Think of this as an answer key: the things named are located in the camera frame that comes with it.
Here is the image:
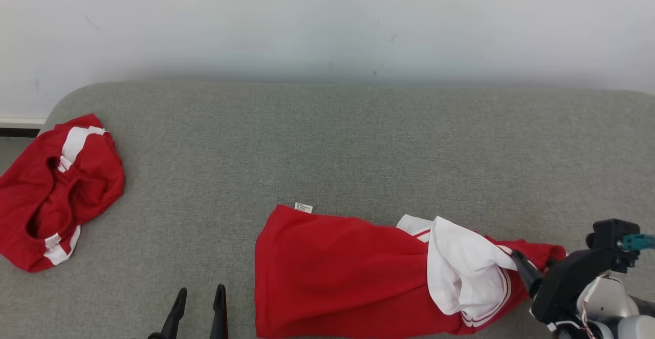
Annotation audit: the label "thin red white wires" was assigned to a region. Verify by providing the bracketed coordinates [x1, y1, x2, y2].
[577, 271, 613, 339]

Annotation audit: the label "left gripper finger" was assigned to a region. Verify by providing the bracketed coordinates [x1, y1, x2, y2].
[210, 284, 229, 339]
[148, 288, 188, 339]

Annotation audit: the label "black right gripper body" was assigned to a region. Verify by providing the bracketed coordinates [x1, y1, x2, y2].
[532, 249, 623, 325]

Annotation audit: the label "red basketball jersey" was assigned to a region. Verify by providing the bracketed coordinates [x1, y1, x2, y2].
[254, 202, 567, 339]

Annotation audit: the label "red shorts with white stripes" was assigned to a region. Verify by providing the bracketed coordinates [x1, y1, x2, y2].
[0, 114, 125, 273]

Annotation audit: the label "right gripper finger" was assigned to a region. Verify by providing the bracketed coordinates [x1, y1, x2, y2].
[512, 249, 544, 296]

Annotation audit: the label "wall baseboard strip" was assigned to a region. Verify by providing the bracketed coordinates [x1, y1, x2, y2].
[0, 117, 48, 138]

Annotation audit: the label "grey fabric sofa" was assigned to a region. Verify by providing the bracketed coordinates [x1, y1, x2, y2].
[0, 81, 655, 339]

